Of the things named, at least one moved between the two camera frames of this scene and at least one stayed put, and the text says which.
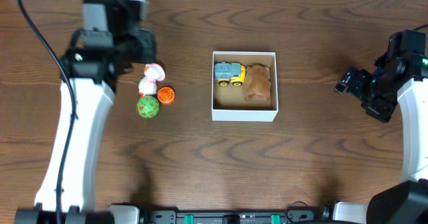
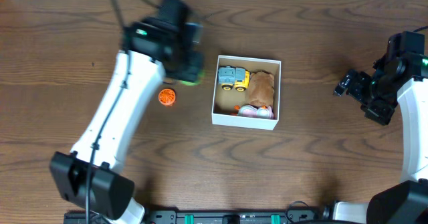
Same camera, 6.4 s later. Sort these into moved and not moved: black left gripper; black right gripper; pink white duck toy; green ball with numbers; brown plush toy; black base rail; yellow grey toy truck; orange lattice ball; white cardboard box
Moved: yellow grey toy truck; pink white duck toy; brown plush toy; white cardboard box; black left gripper; green ball with numbers
Not moved: black right gripper; black base rail; orange lattice ball
